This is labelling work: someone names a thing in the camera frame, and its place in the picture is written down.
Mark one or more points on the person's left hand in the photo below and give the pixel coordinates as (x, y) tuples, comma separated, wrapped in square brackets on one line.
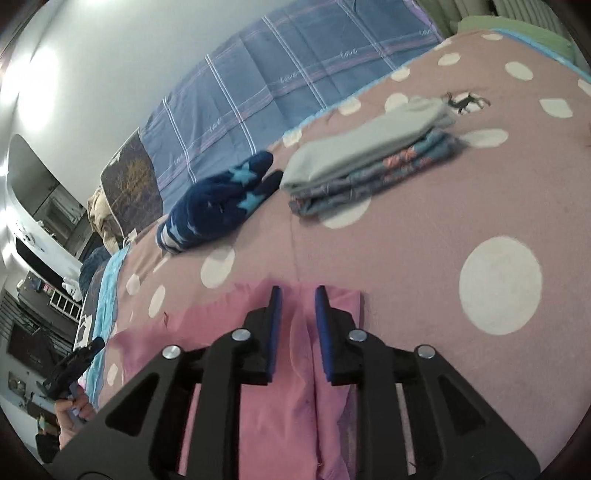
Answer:
[(74, 424)]

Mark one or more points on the grey wall cabinet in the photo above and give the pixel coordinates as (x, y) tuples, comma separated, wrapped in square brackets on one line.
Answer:
[(55, 212)]

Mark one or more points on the beige pleated curtain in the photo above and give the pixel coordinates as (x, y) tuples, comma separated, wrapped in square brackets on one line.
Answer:
[(466, 7)]

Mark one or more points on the green bed cover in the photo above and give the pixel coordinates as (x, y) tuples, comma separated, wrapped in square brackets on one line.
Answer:
[(517, 32)]

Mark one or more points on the dark tree-print pillow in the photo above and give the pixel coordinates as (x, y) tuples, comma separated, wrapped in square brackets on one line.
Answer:
[(134, 184)]

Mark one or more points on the dark deer-print blanket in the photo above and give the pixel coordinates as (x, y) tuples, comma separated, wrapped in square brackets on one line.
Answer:
[(84, 325)]

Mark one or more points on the pink long-sleeved shirt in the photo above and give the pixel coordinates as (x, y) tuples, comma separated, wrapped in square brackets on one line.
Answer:
[(295, 415)]

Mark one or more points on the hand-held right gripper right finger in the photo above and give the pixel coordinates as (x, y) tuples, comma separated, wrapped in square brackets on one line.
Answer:
[(323, 332)]

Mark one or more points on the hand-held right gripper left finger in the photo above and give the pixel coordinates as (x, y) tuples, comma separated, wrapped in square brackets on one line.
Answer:
[(272, 332)]

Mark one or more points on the folded floral garment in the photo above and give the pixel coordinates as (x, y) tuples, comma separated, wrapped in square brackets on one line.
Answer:
[(369, 184)]

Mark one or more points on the heap of beige clothes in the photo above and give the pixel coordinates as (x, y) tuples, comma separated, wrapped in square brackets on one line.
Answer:
[(99, 212)]

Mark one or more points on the navy star-print fleece blanket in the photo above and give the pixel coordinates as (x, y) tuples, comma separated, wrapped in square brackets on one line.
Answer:
[(207, 207)]

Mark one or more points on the blue plaid quilt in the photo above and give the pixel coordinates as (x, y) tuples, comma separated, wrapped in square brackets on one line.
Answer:
[(277, 69)]

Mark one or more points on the pink polka-dot bed sheet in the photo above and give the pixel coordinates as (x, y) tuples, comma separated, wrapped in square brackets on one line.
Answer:
[(415, 254)]

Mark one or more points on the dark blue knitted blanket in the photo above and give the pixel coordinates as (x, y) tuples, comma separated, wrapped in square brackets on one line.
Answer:
[(92, 272)]

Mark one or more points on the teal quilted blanket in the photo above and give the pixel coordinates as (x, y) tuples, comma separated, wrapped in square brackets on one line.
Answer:
[(108, 286)]

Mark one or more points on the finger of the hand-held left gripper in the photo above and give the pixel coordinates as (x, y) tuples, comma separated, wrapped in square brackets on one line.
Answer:
[(90, 350)]

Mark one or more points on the folded grey garment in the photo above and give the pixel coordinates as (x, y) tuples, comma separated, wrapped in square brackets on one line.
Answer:
[(360, 147)]

